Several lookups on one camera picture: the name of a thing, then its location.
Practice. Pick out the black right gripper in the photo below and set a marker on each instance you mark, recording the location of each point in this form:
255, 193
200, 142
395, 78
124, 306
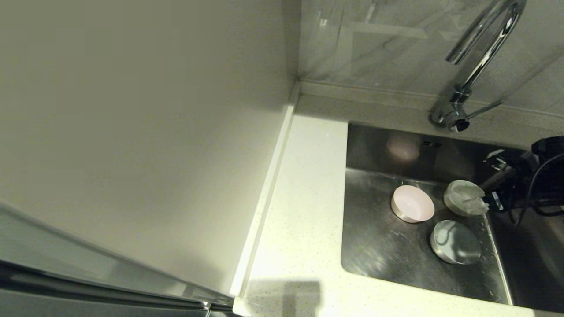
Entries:
522, 176

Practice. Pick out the white bowl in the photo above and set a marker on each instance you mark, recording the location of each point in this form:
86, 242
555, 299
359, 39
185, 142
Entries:
462, 196

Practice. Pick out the pale blue bowl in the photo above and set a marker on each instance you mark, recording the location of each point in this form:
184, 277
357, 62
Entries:
456, 242

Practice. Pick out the pale pink bowl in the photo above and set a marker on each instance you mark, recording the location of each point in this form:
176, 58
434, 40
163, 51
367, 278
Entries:
412, 203

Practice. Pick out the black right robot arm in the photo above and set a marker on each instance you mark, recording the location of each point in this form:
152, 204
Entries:
551, 171

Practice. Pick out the stainless steel sink basin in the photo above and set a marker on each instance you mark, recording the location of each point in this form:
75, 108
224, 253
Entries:
374, 246

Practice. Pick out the chrome gooseneck faucet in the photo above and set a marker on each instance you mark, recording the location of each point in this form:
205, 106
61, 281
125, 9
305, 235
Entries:
489, 48

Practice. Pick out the white countertop upstand strip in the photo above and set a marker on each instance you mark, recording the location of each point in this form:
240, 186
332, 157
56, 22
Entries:
264, 198

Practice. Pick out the stainless steel appliance door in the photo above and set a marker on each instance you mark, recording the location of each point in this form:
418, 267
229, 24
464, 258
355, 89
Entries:
66, 273

